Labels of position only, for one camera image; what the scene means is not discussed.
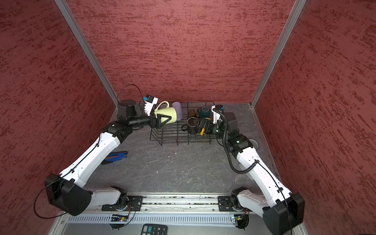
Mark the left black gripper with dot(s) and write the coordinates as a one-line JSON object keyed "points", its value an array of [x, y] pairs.
{"points": [[155, 124]]}

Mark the cream light green mug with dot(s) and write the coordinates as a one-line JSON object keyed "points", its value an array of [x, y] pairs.
{"points": [[164, 109]]}

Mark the dark green mug white inside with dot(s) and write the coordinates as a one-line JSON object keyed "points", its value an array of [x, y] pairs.
{"points": [[204, 112]]}

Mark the lilac plastic cup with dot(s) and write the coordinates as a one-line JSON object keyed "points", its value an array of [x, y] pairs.
{"points": [[179, 112]]}

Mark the black mug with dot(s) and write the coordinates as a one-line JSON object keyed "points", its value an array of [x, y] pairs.
{"points": [[191, 126]]}

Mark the olive green glass cup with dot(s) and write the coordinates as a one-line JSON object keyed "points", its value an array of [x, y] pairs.
{"points": [[191, 114]]}

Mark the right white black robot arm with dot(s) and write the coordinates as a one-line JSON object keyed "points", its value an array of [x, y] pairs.
{"points": [[280, 209]]}

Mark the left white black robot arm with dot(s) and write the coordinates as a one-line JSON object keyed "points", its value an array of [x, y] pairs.
{"points": [[66, 190]]}

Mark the blue black crimping tool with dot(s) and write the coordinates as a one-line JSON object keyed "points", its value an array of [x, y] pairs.
{"points": [[114, 157]]}

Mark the black calculator remote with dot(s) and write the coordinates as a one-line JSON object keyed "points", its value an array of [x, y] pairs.
{"points": [[154, 229]]}

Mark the black wire dish rack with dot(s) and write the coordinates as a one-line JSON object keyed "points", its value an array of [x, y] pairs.
{"points": [[173, 134]]}

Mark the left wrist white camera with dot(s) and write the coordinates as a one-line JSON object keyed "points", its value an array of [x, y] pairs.
{"points": [[149, 102]]}

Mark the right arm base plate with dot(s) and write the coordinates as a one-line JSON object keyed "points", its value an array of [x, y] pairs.
{"points": [[224, 203]]}

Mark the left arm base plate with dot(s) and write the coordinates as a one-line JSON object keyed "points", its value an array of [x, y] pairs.
{"points": [[135, 202]]}

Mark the aluminium rail frame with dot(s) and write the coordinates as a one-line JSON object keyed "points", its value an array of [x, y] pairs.
{"points": [[176, 209]]}

